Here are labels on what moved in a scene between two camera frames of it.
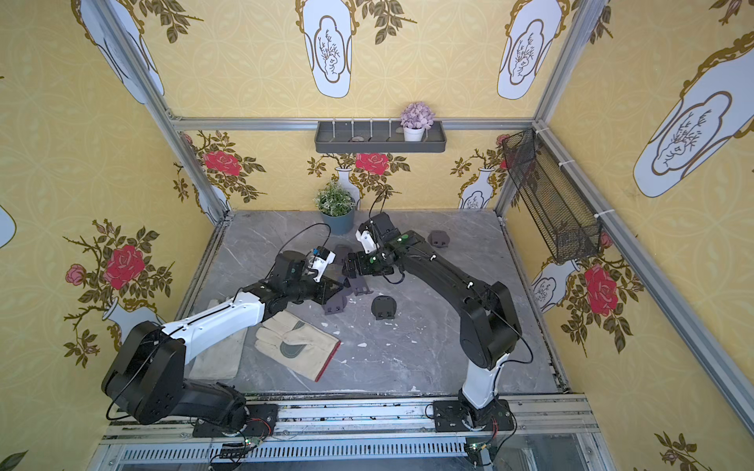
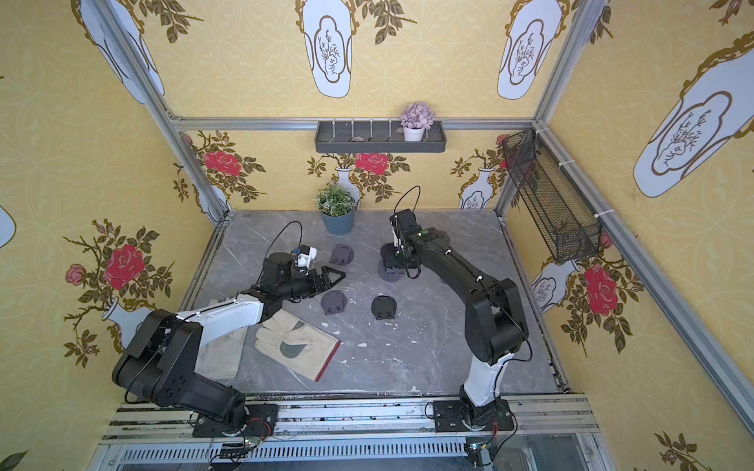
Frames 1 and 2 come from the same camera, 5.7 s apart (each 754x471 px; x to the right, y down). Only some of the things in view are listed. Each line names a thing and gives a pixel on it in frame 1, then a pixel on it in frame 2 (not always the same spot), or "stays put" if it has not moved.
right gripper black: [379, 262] → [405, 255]
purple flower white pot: [415, 118] stays put
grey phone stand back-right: [438, 238] stays put
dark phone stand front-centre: [384, 307] stays put
